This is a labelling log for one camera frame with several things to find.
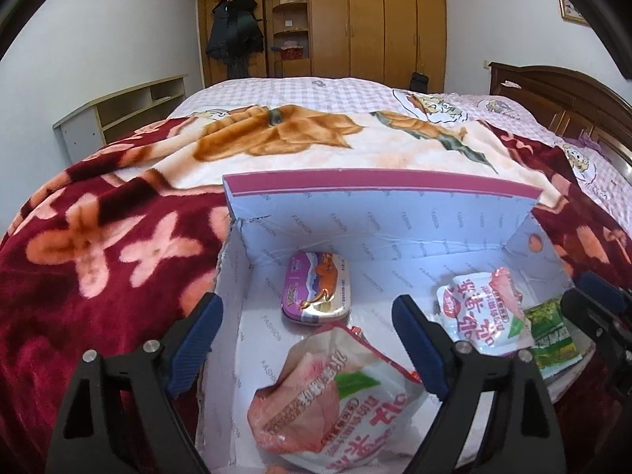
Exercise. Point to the black bag by wardrobe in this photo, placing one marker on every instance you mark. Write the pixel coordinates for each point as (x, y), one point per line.
(419, 83)

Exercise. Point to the low beige shelf unit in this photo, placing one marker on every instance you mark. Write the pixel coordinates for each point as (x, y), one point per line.
(117, 115)

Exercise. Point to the pink jelly pouch small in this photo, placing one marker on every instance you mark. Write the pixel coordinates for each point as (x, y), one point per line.
(486, 310)

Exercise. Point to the purple candy tin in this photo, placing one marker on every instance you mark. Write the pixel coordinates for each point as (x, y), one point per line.
(316, 288)

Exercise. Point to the green pea snack packet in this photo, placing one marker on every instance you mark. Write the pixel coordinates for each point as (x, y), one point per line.
(554, 349)

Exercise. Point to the framed wedding photo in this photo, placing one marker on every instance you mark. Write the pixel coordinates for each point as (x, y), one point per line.
(570, 13)

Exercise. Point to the wooden headboard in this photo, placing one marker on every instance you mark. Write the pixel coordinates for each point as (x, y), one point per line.
(571, 105)

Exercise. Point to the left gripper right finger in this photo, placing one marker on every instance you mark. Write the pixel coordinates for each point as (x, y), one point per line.
(521, 434)

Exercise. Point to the wooden wardrobe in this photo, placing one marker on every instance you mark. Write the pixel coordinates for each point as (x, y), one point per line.
(380, 40)

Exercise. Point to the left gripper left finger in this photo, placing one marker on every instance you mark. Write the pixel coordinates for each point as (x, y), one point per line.
(118, 410)

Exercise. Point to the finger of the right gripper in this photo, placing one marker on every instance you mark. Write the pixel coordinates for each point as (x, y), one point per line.
(611, 339)
(616, 300)

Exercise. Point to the pink cardboard box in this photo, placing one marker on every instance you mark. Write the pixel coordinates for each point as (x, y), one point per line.
(400, 232)

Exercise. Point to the pink jelly pouch large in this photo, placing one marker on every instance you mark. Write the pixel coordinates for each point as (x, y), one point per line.
(337, 403)

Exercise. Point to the red floral blanket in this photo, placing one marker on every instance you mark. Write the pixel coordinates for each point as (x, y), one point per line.
(113, 250)

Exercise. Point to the dark hanging jacket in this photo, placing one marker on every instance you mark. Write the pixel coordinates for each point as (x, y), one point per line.
(235, 36)

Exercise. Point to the red box on shelf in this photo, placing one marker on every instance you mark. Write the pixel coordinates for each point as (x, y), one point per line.
(291, 52)

